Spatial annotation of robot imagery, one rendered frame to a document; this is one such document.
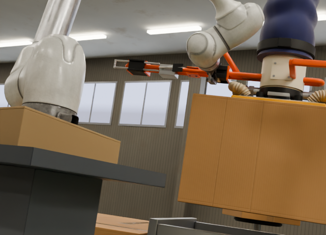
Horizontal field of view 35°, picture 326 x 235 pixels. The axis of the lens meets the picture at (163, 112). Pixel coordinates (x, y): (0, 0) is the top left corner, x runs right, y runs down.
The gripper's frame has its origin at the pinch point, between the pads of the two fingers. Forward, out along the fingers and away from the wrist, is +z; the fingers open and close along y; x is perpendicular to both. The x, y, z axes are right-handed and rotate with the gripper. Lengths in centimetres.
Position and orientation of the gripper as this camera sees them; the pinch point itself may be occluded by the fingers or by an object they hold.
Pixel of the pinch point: (216, 74)
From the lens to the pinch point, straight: 214.6
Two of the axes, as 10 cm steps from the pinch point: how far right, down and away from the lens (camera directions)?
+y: -1.3, 9.8, -1.5
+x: 9.6, 0.9, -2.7
